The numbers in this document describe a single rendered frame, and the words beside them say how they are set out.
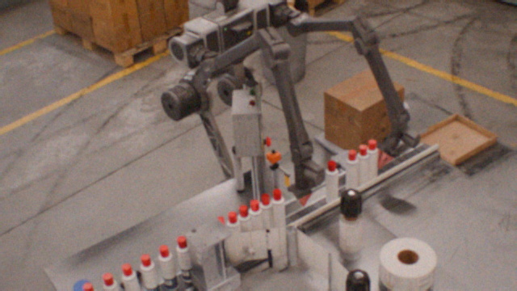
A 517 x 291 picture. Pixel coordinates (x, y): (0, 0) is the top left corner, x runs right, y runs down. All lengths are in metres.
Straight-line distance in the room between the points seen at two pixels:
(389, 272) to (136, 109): 3.35
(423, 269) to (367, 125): 0.92
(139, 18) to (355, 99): 3.21
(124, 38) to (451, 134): 3.34
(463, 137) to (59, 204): 2.60
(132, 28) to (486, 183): 3.69
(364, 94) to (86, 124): 2.73
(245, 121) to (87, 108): 3.23
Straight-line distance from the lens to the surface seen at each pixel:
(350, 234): 2.56
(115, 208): 4.43
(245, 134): 2.44
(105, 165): 4.83
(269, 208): 2.64
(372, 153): 2.91
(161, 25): 6.15
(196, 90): 3.62
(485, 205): 3.03
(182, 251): 2.51
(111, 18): 5.82
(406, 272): 2.42
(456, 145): 3.36
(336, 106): 3.15
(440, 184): 3.11
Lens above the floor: 2.76
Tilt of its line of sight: 35 degrees down
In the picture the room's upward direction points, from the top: 5 degrees counter-clockwise
